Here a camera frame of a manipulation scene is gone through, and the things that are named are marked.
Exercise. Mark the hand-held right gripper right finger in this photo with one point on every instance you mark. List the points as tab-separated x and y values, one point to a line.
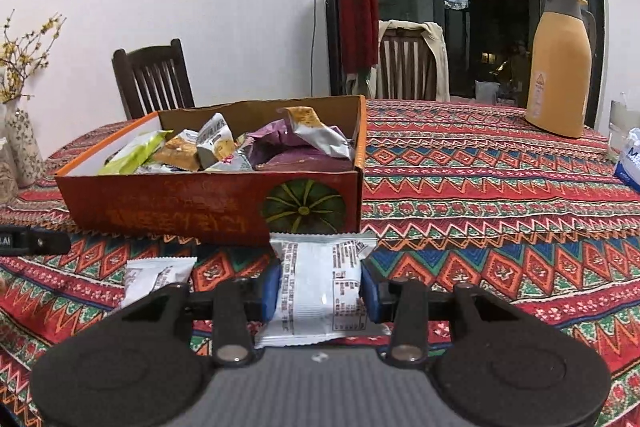
370	294

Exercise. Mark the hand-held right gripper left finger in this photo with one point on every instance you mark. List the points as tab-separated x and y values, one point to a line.
270	292

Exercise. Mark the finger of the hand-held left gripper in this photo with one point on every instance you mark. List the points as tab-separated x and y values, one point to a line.
42	243

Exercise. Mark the white snack packet black print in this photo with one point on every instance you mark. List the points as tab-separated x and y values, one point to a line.
155	279
320	287

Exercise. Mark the orange cardboard box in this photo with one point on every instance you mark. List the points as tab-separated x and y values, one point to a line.
150	207

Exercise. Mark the green white snack packet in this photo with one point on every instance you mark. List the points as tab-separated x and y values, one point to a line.
135	152

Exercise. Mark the white red snack packet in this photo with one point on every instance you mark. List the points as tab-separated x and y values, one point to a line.
232	163

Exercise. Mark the pink purple snack packet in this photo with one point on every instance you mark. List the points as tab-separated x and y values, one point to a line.
272	142
310	162

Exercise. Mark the white orange snack packet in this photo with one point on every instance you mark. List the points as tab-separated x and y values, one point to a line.
320	134
215	142

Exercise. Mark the golden brown snack packet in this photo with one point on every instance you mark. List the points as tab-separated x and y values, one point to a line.
177	152

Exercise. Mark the floral ceramic vase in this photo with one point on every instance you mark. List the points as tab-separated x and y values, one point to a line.
25	147

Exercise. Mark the yellow flower branches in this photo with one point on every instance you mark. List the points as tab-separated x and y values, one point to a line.
6	93

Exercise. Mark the dark wooden chair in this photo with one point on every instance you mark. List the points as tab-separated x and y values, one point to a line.
122	82

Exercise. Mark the brown wooden chair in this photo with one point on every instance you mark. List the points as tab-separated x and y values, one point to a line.
405	67

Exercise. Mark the red folded umbrella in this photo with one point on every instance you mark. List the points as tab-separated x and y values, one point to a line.
357	22

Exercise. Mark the yellow thermos jug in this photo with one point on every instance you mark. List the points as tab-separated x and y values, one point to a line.
557	77

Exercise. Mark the dark sliding glass door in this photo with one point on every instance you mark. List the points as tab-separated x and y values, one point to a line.
327	7

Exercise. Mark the blue white tissue pack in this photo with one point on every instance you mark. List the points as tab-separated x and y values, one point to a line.
631	162

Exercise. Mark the clear glass cup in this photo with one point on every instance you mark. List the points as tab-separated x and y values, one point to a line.
620	127

